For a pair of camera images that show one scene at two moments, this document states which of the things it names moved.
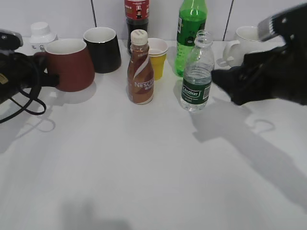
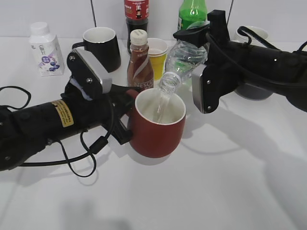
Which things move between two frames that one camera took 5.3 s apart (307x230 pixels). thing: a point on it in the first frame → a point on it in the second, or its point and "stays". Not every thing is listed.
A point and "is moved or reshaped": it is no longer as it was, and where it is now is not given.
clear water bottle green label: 199,69 is moved or reshaped
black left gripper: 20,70 → 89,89
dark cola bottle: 137,13 stays
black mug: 102,43 stays
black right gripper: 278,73 → 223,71
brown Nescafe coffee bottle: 140,74 stays
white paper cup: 157,47 stays
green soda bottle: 192,18 stays
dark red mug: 69,59 → 157,118
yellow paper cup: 158,62 stays
